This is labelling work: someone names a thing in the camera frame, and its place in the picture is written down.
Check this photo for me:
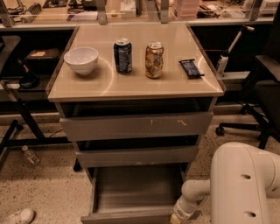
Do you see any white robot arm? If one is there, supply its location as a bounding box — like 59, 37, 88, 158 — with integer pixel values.
171, 142, 280, 224

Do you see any black box on shelf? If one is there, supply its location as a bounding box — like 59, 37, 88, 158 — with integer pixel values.
25, 48, 61, 73

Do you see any gold soda can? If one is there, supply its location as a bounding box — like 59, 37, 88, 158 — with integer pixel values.
145, 42, 164, 79

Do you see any dark blue snack bar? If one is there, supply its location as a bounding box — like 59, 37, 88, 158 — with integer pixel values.
179, 59, 204, 78

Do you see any black office chair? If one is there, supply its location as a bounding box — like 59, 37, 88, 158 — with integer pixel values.
215, 5, 280, 149

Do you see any grey bottom drawer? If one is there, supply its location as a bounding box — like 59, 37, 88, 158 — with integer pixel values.
80, 164, 185, 224

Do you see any grey drawer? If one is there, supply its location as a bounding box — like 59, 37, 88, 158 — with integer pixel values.
76, 135, 200, 167
80, 164, 185, 224
59, 111, 213, 141

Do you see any grey drawer cabinet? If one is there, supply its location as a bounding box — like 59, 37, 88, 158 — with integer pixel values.
45, 23, 226, 173

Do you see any plastic water bottle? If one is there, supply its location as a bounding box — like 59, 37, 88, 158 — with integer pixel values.
22, 145, 40, 165

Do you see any black desk frame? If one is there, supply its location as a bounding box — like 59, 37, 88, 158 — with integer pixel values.
0, 35, 71, 172

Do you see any grey middle drawer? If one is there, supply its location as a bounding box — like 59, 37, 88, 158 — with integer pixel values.
76, 135, 200, 167

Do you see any blue soda can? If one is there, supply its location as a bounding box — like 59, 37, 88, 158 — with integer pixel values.
114, 38, 132, 74

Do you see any white bowl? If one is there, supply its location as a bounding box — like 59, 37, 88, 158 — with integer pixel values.
64, 47, 99, 75

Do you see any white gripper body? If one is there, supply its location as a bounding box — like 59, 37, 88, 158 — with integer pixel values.
174, 195, 200, 221

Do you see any grey top drawer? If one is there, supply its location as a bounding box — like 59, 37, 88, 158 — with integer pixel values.
59, 111, 213, 141

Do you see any dark round joystick device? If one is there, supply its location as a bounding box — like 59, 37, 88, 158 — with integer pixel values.
17, 59, 39, 89

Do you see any white shoe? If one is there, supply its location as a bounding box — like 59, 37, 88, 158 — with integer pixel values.
0, 208, 35, 224

